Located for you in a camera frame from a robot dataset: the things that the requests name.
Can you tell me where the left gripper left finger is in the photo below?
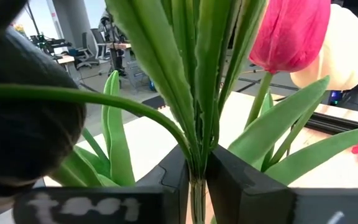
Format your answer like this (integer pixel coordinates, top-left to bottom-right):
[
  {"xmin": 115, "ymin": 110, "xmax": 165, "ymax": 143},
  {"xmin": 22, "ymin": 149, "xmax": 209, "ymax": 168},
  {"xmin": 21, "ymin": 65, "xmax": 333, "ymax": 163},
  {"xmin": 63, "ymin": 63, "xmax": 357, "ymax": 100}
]
[{"xmin": 137, "ymin": 146, "xmax": 189, "ymax": 224}]

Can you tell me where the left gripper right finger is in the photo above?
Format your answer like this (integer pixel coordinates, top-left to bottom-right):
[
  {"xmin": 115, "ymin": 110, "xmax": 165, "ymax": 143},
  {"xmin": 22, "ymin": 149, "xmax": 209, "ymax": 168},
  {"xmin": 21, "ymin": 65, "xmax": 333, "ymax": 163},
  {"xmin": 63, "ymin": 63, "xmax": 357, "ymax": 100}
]
[{"xmin": 206, "ymin": 145, "xmax": 295, "ymax": 224}]

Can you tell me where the orange artificial flower bunch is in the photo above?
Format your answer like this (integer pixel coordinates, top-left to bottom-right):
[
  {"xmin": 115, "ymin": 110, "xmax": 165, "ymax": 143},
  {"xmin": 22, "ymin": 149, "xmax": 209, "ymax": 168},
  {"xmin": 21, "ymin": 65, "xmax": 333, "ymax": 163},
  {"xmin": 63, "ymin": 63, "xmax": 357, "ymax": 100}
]
[{"xmin": 104, "ymin": 0, "xmax": 269, "ymax": 224}]

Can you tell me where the red artificial tulip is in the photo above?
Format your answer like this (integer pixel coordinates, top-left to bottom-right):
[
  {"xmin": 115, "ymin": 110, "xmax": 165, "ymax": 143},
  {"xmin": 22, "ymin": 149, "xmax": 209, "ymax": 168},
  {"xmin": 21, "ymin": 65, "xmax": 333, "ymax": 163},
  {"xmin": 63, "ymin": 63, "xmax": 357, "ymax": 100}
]
[{"xmin": 228, "ymin": 0, "xmax": 332, "ymax": 166}]

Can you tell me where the cream artificial tulip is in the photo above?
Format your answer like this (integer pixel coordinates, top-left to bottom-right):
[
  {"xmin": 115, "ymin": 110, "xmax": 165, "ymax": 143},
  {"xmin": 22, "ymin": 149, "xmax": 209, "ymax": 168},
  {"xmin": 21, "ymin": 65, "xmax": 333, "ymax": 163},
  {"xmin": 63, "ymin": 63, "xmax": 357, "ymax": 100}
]
[{"xmin": 264, "ymin": 3, "xmax": 358, "ymax": 187}]

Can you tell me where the hazard striped floor mat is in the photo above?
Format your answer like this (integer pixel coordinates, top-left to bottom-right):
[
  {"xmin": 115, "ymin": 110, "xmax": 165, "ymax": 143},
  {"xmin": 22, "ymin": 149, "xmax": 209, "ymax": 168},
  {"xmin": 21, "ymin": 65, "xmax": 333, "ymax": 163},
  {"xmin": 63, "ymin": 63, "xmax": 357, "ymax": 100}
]
[{"xmin": 140, "ymin": 94, "xmax": 168, "ymax": 110}]

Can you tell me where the grey office chair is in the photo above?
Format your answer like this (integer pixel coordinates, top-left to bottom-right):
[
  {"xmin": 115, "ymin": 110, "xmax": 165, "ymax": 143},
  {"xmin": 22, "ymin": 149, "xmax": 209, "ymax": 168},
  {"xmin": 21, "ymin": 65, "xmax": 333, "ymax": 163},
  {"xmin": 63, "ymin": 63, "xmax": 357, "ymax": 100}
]
[{"xmin": 75, "ymin": 27, "xmax": 102, "ymax": 70}]

